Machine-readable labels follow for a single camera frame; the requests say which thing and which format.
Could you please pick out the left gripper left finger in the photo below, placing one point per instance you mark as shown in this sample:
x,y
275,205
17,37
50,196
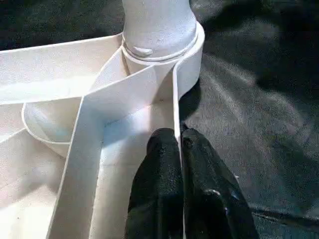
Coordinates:
x,y
157,186

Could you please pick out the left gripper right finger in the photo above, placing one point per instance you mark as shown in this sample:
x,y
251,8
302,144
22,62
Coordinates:
x,y
209,199

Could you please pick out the white plastic table leg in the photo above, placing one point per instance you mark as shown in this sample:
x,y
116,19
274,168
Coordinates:
x,y
159,25

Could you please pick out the white plastic table top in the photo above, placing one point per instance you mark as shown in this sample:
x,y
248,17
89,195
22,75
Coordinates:
x,y
49,74

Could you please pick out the black glossy mat cloth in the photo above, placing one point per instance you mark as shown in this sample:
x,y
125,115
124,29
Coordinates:
x,y
249,99

